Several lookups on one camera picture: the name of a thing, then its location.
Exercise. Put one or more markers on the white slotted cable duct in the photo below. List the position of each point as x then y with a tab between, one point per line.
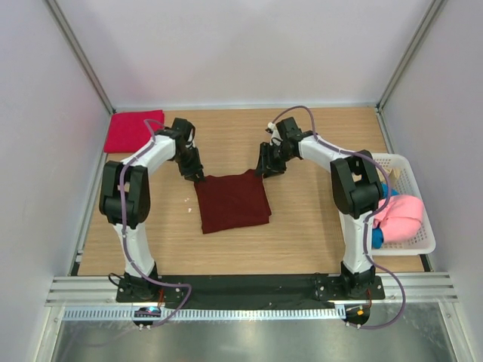
150	313

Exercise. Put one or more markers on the dark red t-shirt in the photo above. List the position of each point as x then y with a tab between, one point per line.
233	201

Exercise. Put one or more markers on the blue t-shirt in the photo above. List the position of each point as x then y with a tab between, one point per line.
377	233

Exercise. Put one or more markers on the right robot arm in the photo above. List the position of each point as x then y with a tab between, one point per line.
355	185

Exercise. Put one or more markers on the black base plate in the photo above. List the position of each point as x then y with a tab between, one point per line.
246	292

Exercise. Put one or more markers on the folded red t-shirt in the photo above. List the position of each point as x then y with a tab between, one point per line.
127	130

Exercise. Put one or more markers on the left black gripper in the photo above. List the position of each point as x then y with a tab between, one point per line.
195	170

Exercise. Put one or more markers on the pink t-shirt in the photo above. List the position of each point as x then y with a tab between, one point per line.
403	219

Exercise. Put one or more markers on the beige t-shirt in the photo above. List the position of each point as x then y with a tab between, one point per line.
393	174

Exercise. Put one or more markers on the aluminium frame rail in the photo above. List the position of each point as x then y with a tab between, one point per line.
409	287

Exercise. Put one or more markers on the white plastic basket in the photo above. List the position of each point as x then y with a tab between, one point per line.
424	241

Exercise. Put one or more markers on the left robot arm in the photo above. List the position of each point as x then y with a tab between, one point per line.
125	201

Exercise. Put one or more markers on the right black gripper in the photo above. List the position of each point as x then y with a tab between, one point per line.
266	164

